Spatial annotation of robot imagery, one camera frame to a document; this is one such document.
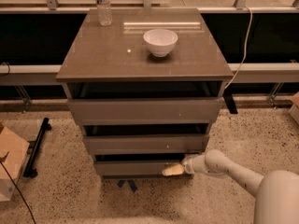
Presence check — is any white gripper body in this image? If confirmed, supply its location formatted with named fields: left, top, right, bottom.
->
left=182, top=155, right=199, bottom=175

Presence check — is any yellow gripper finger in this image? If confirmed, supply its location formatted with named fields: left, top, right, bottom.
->
left=162, top=164, right=184, bottom=176

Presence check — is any grey bottom drawer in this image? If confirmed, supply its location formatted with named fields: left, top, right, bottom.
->
left=93, top=159, right=195, bottom=177

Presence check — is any grey drawer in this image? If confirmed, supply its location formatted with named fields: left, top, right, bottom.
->
left=67, top=98, right=223, bottom=125
left=83, top=134, right=209, bottom=155
left=93, top=159, right=195, bottom=177

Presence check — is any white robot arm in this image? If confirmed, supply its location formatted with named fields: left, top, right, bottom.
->
left=162, top=149, right=299, bottom=224

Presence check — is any grey middle drawer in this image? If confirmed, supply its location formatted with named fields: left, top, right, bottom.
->
left=83, top=134, right=209, bottom=155

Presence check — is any grey top drawer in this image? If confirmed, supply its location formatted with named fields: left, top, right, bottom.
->
left=67, top=98, right=223, bottom=125

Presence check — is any grey drawer cabinet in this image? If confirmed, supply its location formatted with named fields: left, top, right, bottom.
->
left=55, top=7, right=235, bottom=181

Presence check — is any blue tape cross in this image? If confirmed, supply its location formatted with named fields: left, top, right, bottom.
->
left=117, top=180, right=137, bottom=192

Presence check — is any cardboard box right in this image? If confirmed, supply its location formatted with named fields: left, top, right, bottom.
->
left=289, top=92, right=299, bottom=124

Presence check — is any cardboard box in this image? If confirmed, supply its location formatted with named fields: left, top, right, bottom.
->
left=289, top=92, right=299, bottom=124
left=0, top=123, right=29, bottom=202

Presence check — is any white ceramic bowl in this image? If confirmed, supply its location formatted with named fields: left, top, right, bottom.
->
left=143, top=29, right=178, bottom=57

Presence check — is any black stand bar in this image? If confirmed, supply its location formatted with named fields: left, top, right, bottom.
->
left=23, top=118, right=51, bottom=178

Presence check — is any cardboard box left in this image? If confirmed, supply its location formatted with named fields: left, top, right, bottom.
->
left=0, top=123, right=29, bottom=202

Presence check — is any clear plastic water bottle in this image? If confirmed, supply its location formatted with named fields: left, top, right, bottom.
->
left=95, top=0, right=112, bottom=26

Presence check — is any white cable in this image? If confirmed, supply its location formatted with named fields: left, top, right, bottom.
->
left=223, top=7, right=253, bottom=91

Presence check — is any black cable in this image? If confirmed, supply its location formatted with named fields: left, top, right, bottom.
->
left=0, top=159, right=37, bottom=224

